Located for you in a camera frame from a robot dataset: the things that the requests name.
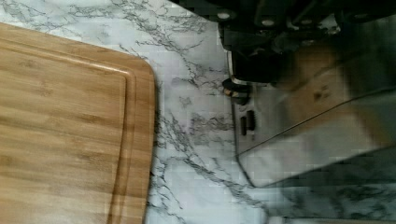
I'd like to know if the stainless steel toaster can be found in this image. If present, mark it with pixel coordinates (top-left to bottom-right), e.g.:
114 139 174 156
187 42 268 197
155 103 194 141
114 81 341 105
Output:
233 16 396 188

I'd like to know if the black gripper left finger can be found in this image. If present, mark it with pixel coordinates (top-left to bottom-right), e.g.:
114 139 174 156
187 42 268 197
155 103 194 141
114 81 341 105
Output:
220 28 275 51

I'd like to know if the bamboo cutting board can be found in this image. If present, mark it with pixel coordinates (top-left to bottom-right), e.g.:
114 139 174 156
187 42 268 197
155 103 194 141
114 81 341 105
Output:
1 24 156 224

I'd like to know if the black toaster lever knob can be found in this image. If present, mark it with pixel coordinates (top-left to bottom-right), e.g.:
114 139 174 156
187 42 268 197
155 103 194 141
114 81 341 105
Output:
222 78 250 105

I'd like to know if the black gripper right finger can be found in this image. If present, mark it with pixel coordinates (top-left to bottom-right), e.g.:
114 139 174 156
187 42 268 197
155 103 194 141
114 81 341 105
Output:
270 32 312 54

